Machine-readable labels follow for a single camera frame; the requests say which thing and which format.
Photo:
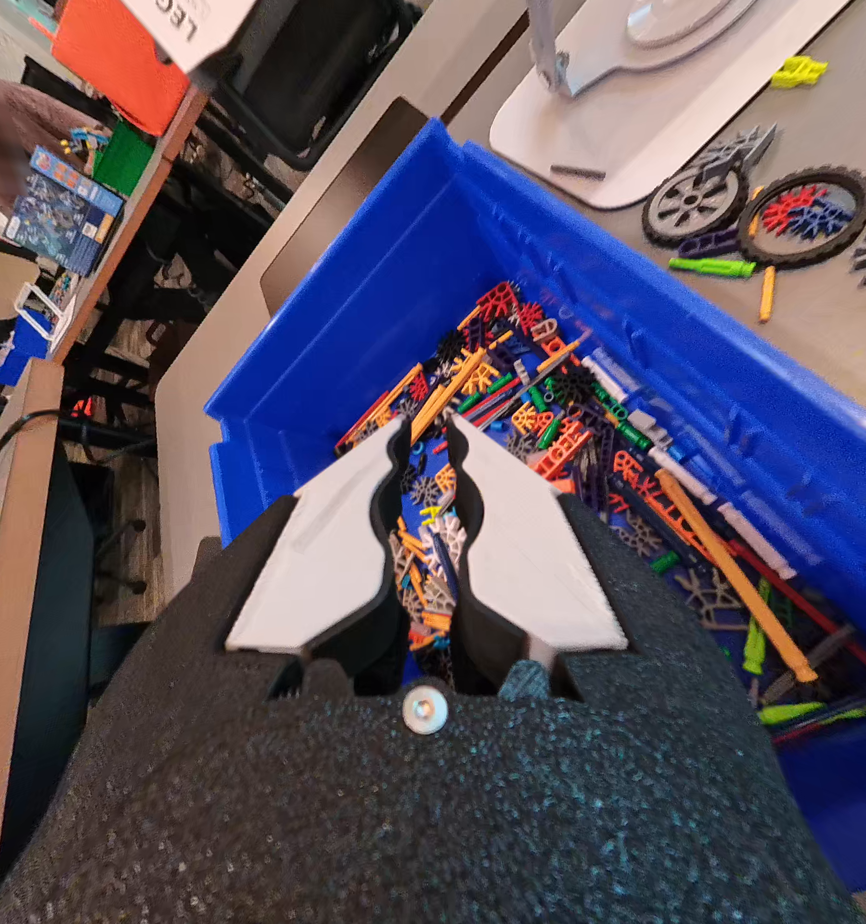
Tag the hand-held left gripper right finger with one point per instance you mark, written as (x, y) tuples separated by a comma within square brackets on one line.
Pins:
[(534, 563)]

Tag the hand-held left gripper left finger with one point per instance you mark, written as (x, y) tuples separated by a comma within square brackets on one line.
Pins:
[(317, 563)]

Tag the pile of construction toy pieces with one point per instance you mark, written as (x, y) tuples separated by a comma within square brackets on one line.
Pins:
[(570, 440)]

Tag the blue plastic bin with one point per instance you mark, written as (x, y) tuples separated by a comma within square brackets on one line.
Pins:
[(375, 289)]

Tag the beige desk panel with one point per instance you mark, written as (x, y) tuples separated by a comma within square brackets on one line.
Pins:
[(209, 375)]

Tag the lime green rod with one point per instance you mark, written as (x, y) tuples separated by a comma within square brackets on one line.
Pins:
[(714, 267)]

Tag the orange short rod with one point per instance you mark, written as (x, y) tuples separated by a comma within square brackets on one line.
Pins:
[(755, 209), (767, 296)]

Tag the purple connector piece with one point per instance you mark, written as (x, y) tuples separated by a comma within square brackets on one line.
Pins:
[(707, 244)]

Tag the black short rod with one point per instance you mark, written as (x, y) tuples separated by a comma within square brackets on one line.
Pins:
[(577, 172)]

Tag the grey spoked toy wheel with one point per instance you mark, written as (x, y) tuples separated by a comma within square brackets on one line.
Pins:
[(693, 198)]

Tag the red snowflake connector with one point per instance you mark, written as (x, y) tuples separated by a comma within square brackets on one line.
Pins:
[(790, 209)]

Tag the blue printed toy box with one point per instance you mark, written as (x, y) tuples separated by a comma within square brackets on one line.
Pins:
[(57, 209)]

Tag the white monitor stand base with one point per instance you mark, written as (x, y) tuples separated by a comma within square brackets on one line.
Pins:
[(620, 130)]

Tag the green building plate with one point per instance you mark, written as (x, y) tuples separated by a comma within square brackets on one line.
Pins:
[(122, 159)]

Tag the blue snowflake connector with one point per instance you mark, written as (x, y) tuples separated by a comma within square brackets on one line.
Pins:
[(826, 220)]

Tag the grey snowflake connector cluster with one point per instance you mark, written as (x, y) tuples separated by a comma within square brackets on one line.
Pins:
[(736, 148)]

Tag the large black toy tyre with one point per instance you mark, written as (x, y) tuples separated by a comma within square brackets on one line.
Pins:
[(864, 202)]

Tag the black storage crate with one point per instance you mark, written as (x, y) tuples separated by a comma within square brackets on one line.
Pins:
[(317, 72)]

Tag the orange box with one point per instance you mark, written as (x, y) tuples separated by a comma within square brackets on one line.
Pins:
[(115, 58)]

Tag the white cardboard box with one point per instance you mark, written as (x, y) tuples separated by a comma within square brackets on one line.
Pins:
[(187, 21)]

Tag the yellow connector piece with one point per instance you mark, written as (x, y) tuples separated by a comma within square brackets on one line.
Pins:
[(801, 72)]

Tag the white round disc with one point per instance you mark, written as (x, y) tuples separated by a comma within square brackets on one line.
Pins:
[(685, 21)]

